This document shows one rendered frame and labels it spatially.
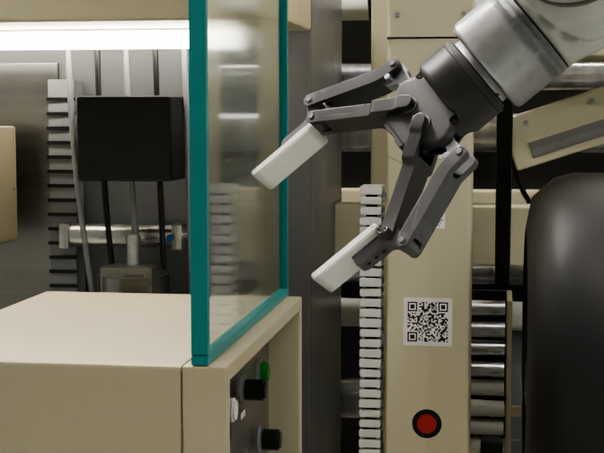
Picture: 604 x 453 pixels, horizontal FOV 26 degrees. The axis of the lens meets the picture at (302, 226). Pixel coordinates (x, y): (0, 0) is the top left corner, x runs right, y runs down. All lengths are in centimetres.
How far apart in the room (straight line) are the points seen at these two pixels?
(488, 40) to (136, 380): 58
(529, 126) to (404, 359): 57
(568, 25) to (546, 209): 93
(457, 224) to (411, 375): 25
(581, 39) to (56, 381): 70
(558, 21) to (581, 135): 134
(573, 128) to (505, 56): 133
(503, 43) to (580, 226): 86
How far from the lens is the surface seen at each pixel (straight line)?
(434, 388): 205
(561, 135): 240
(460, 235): 202
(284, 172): 119
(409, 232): 107
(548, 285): 189
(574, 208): 195
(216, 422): 143
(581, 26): 107
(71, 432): 148
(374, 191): 203
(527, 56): 109
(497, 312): 244
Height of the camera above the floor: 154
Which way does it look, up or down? 5 degrees down
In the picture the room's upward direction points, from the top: straight up
